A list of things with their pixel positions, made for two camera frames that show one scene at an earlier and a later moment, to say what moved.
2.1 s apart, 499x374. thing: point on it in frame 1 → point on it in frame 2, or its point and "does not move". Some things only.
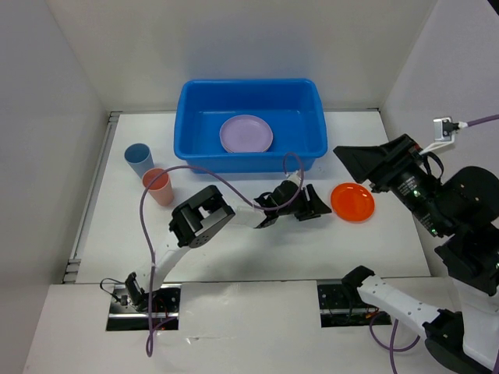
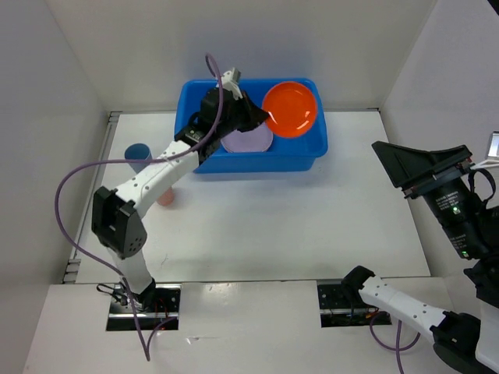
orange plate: (352, 202) → (292, 108)
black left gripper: (315, 206) → (254, 114)
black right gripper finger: (366, 163) → (402, 164)
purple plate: (245, 133) does not move
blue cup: (139, 157) does not move
